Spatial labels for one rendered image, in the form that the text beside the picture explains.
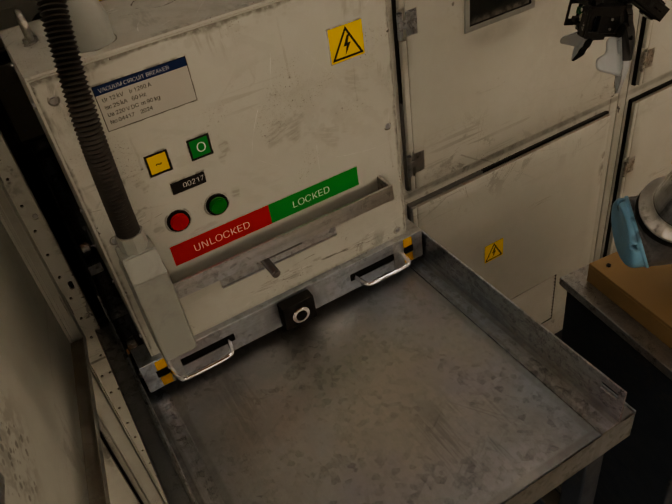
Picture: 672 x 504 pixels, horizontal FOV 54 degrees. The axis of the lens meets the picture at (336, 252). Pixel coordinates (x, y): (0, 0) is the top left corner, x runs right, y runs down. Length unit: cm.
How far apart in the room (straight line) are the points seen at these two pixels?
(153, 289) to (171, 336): 9
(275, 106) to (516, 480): 61
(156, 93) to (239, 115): 12
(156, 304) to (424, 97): 72
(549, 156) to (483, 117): 28
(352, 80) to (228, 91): 19
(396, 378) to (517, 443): 21
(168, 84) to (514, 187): 101
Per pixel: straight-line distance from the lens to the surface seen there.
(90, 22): 87
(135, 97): 87
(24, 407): 92
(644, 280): 133
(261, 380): 110
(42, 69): 85
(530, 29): 150
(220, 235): 100
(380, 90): 103
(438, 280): 121
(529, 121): 161
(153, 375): 110
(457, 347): 110
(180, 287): 97
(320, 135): 100
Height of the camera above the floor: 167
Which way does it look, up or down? 39 degrees down
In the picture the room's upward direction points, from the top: 10 degrees counter-clockwise
